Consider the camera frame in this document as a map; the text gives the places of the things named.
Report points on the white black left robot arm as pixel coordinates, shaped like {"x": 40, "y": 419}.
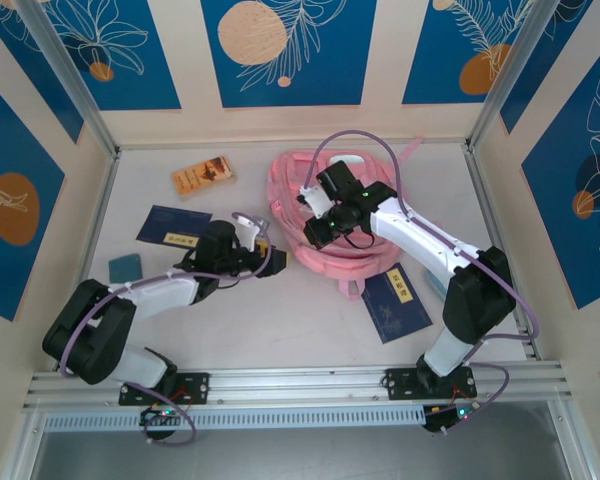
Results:
{"x": 150, "y": 292}

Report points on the orange book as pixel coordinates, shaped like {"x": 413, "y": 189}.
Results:
{"x": 202, "y": 177}

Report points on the aluminium side rail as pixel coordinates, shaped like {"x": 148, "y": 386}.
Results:
{"x": 97, "y": 225}
{"x": 480, "y": 185}

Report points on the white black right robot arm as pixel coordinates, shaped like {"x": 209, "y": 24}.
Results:
{"x": 420, "y": 234}

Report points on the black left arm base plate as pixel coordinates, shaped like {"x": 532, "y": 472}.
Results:
{"x": 200, "y": 385}

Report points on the dark blue book yellow label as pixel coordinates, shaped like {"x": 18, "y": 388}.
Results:
{"x": 395, "y": 310}
{"x": 175, "y": 222}

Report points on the grey metal panel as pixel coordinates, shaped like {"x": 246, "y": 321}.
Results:
{"x": 300, "y": 455}

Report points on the aluminium frame post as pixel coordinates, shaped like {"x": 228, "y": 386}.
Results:
{"x": 70, "y": 70}
{"x": 520, "y": 60}

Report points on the pink backpack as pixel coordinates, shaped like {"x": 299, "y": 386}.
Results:
{"x": 285, "y": 180}

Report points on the small controller board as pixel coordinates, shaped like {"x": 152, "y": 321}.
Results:
{"x": 455, "y": 415}
{"x": 160, "y": 415}

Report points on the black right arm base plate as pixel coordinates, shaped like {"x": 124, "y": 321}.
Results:
{"x": 400, "y": 382}

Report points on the light blue pencil case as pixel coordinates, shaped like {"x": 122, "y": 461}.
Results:
{"x": 432, "y": 285}

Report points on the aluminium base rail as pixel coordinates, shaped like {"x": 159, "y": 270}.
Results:
{"x": 300, "y": 385}

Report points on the small teal pouch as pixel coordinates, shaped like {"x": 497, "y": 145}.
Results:
{"x": 125, "y": 267}

